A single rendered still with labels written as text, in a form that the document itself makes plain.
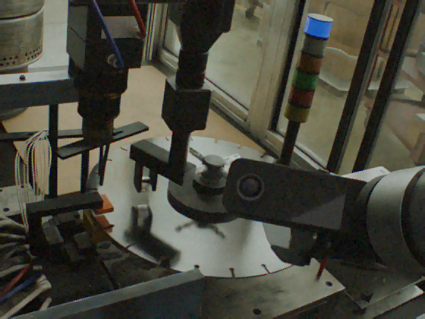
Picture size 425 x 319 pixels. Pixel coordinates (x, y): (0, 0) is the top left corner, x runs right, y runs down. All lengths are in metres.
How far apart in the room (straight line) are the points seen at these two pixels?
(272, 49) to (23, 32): 0.58
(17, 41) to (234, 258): 0.77
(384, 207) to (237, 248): 0.29
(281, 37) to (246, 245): 0.70
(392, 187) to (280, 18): 0.91
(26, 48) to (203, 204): 0.68
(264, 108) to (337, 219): 0.91
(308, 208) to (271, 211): 0.03
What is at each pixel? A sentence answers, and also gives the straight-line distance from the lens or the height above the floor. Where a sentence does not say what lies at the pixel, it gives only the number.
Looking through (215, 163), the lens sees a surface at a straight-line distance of 0.66.
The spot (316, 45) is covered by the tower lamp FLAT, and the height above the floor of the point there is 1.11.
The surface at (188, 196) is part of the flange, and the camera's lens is 0.67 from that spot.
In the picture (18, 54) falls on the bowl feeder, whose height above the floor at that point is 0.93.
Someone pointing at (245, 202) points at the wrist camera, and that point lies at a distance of 0.40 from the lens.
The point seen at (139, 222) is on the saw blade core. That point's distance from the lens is 0.63.
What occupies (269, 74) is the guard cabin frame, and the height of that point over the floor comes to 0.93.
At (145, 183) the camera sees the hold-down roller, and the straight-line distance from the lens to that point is 0.65.
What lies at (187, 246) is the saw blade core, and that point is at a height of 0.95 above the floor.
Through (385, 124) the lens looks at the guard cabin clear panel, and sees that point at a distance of 1.04.
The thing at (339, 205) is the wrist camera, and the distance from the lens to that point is 0.40.
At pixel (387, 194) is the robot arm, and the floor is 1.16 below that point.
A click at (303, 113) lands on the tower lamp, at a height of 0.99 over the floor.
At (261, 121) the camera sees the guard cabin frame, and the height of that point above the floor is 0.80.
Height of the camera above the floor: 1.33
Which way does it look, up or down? 29 degrees down
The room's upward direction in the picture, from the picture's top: 10 degrees clockwise
